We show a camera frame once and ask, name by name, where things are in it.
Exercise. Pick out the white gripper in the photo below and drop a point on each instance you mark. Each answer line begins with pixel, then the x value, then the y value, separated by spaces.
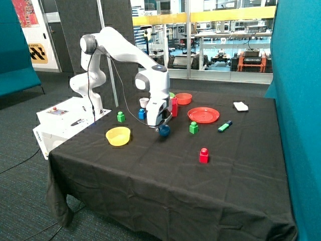
pixel 159 111

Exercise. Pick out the blue ball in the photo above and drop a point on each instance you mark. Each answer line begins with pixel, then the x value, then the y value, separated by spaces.
pixel 164 130

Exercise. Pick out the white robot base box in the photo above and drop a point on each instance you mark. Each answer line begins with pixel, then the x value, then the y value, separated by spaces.
pixel 62 121

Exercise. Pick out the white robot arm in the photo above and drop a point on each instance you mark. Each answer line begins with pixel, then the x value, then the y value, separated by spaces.
pixel 154 78

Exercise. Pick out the red square pot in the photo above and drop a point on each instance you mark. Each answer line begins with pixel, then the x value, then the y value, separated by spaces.
pixel 174 107

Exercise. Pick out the blue block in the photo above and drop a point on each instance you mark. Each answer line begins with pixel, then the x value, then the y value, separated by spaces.
pixel 142 114

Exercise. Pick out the white cup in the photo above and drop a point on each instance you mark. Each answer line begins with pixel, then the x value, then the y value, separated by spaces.
pixel 143 102

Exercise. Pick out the green block right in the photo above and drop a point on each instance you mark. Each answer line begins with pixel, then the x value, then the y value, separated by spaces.
pixel 193 128

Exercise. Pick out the green block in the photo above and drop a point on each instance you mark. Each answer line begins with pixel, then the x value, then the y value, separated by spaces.
pixel 120 117
pixel 193 128

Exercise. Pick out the green block left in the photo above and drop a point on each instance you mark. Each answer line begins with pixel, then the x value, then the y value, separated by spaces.
pixel 120 117

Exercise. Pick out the yellow plastic bowl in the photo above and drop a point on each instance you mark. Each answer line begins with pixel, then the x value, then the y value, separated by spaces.
pixel 118 136

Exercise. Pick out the small red bowl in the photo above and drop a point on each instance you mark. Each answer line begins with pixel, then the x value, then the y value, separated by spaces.
pixel 183 98

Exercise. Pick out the red plastic plate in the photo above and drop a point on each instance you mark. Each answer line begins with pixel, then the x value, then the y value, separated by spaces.
pixel 203 115

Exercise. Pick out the red block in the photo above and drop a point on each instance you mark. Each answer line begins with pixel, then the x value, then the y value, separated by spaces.
pixel 204 155

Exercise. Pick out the green highlighter pen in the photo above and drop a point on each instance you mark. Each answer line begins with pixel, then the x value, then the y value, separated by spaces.
pixel 225 126

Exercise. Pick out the black tablecloth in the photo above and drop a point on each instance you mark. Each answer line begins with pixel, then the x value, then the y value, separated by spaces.
pixel 158 185

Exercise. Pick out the white folded cloth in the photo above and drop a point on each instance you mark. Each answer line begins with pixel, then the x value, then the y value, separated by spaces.
pixel 240 106

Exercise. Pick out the orange black cart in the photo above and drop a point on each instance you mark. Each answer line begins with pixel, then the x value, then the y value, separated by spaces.
pixel 252 60

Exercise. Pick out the grey metal pole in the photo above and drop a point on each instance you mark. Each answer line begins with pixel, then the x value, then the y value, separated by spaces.
pixel 100 12

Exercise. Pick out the yellow black sign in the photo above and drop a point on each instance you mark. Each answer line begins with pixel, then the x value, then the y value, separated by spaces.
pixel 38 54

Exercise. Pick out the teal sofa left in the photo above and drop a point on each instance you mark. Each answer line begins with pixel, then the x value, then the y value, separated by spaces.
pixel 17 72

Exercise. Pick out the teal partition right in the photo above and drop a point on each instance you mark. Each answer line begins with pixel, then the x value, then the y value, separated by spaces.
pixel 295 49

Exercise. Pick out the red poster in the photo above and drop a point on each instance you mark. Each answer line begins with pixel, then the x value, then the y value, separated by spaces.
pixel 26 13

